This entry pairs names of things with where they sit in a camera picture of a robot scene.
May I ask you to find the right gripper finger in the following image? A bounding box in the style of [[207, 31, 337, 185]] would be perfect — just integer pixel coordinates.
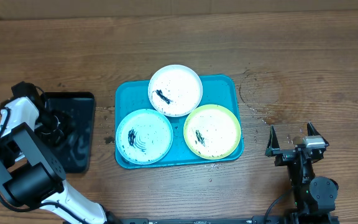
[[265, 125, 280, 156], [307, 122, 320, 136]]

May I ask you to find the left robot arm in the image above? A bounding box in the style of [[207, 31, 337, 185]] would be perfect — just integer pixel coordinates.
[[0, 93, 118, 223]]

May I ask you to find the light blue rimmed plate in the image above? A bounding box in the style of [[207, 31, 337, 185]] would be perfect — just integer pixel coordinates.
[[116, 109, 173, 165]]

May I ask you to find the black water tray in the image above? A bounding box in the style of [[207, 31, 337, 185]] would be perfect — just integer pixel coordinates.
[[35, 92, 96, 174]]

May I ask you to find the green rimmed plate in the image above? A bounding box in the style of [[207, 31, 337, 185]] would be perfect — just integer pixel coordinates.
[[183, 104, 241, 160]]

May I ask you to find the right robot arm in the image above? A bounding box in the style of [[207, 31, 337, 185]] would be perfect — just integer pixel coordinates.
[[265, 123, 339, 223]]

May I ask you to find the white plate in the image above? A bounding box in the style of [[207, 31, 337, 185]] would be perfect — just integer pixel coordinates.
[[148, 65, 203, 117]]

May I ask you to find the teal plastic serving tray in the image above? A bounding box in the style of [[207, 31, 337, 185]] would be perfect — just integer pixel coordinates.
[[115, 74, 240, 169]]

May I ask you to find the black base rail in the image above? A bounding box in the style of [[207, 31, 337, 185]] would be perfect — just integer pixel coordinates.
[[116, 214, 340, 224]]

